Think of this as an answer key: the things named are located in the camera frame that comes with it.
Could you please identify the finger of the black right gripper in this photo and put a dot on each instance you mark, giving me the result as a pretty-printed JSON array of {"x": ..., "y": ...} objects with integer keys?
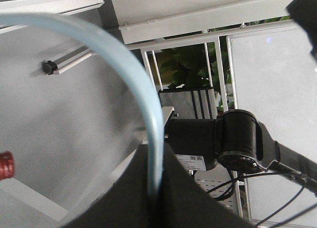
[{"x": 304, "y": 13}]

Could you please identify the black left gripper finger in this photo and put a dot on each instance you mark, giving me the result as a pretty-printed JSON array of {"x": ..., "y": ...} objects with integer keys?
[{"x": 181, "y": 202}]

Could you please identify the red coke aluminium bottle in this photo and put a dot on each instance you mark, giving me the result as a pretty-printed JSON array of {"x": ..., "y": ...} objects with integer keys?
[{"x": 7, "y": 166}]

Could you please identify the light blue plastic basket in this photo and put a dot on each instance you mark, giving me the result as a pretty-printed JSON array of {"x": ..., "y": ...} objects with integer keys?
[{"x": 126, "y": 66}]

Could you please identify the grey fabric pocket organizer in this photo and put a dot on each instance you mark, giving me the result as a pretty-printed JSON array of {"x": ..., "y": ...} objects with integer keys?
[{"x": 190, "y": 103}]

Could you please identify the green leafy plant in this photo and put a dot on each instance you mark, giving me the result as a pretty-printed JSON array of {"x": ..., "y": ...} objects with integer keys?
[{"x": 187, "y": 67}]

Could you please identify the white metal shelving unit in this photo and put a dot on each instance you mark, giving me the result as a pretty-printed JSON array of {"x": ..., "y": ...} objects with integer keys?
[{"x": 141, "y": 20}]

